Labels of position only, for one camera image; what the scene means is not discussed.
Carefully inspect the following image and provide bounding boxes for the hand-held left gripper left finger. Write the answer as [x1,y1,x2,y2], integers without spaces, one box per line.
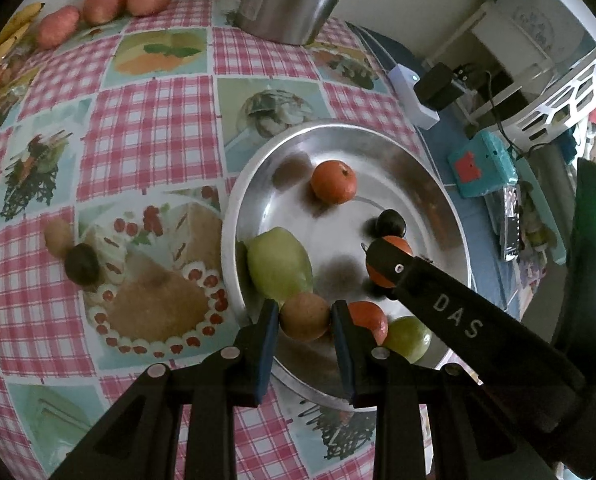
[48,299,280,480]

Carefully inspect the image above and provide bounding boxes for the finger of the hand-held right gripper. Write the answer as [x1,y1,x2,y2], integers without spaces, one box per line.
[365,236,421,297]

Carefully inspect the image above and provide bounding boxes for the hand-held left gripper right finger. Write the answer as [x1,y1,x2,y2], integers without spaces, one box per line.
[330,300,544,480]

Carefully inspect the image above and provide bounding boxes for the orange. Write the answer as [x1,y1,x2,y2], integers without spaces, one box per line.
[367,235,415,288]
[311,160,357,205]
[347,301,389,346]

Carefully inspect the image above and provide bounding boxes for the dark plum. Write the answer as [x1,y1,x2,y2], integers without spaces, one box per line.
[65,243,102,285]
[375,210,407,238]

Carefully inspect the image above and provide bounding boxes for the brown kiwi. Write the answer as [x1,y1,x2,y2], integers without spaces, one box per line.
[44,219,74,257]
[279,293,331,342]

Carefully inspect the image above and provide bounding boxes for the green mango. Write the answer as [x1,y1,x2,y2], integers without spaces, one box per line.
[247,227,315,311]
[382,316,433,365]

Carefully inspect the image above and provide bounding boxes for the round metal basin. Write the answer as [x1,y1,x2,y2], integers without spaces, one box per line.
[220,119,471,413]

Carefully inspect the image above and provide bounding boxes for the black smartphone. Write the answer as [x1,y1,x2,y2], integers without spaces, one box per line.
[485,185,526,262]

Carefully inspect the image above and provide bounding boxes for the teal box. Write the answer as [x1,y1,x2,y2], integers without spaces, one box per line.
[447,131,519,198]

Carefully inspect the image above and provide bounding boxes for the white power strip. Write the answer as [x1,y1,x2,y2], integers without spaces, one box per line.
[388,64,439,129]

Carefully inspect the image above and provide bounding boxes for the black power adapter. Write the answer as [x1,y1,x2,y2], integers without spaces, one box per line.
[414,62,466,111]

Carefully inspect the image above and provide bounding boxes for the white plastic chair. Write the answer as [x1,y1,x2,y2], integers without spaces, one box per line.
[508,40,596,143]

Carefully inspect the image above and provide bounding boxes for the pink checked tablecloth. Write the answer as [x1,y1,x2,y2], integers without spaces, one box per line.
[0,0,459,480]

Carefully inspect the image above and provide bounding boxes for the white shelf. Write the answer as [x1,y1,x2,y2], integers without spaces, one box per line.
[423,0,596,126]

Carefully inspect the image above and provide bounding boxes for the stainless steel thermos jug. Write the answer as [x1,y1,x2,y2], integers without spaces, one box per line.
[235,0,399,46]

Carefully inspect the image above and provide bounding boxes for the bunch of yellow bananas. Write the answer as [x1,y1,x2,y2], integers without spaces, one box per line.
[0,1,46,86]

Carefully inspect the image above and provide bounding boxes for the black cable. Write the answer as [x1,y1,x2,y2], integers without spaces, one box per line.
[455,62,554,161]

